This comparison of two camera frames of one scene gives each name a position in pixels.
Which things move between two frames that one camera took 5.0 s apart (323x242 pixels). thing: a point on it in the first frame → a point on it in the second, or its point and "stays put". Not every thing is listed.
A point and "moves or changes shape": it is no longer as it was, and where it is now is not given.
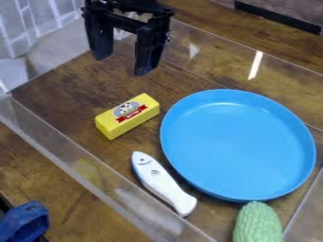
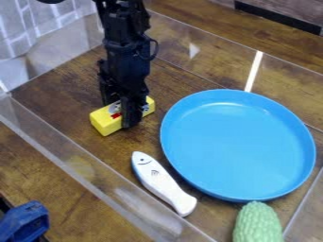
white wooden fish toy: x=153 y=176 stays put
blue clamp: x=24 y=222 stays put
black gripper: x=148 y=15 → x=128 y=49
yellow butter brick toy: x=127 y=115 moves or changes shape
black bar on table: x=279 y=16 stays put
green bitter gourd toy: x=256 y=224 stays put
